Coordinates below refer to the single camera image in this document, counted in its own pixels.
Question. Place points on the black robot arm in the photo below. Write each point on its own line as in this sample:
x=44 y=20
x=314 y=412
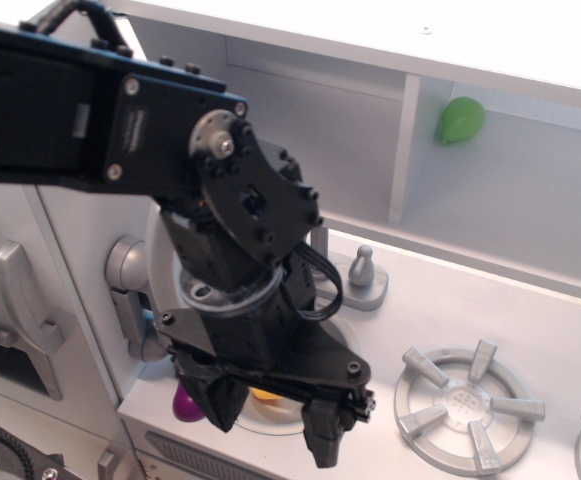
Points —
x=78 y=111

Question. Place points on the grey fridge door handle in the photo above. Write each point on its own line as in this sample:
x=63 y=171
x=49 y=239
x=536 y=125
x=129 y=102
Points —
x=22 y=298

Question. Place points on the purple toy eggplant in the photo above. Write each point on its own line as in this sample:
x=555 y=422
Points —
x=184 y=408

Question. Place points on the grey toy telephone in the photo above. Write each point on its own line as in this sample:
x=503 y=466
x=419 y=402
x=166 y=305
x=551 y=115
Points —
x=127 y=279

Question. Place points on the yellow handled toy knife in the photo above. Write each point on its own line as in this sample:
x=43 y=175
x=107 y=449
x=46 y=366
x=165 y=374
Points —
x=265 y=396

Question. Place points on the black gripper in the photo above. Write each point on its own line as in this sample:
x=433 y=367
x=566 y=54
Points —
x=272 y=338

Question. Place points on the silver toy stove burner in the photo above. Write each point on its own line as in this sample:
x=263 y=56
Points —
x=464 y=412

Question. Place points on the grey toy faucet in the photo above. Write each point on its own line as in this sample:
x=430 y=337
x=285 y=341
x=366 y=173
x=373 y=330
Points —
x=364 y=283

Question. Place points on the grey ice dispenser panel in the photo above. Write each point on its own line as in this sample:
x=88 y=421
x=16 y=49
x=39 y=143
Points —
x=26 y=366

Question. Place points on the grey oven door handle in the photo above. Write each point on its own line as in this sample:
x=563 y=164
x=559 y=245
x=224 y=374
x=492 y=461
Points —
x=107 y=465

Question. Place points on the round silver toy sink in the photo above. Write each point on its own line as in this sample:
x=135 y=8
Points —
x=283 y=418

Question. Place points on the green toy pear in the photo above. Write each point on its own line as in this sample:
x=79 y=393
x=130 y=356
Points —
x=462 y=119

